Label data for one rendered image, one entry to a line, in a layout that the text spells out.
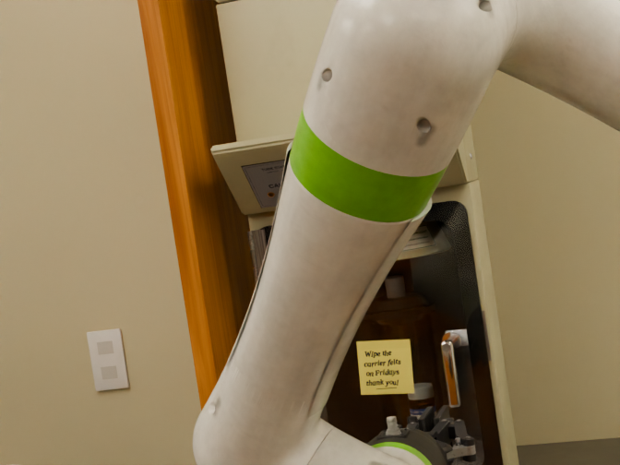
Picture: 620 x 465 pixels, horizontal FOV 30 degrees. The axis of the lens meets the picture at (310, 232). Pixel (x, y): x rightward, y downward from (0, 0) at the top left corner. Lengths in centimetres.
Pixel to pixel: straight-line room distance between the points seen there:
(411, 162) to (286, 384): 25
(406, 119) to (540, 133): 122
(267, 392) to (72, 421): 136
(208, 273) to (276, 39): 34
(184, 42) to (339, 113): 88
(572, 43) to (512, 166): 110
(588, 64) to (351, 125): 21
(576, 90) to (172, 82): 78
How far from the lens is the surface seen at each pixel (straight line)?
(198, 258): 159
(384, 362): 162
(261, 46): 165
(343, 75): 80
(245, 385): 98
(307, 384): 97
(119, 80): 219
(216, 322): 163
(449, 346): 155
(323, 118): 82
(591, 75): 93
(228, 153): 154
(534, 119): 201
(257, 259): 164
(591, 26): 92
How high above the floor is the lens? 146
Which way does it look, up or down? 3 degrees down
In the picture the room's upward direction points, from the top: 9 degrees counter-clockwise
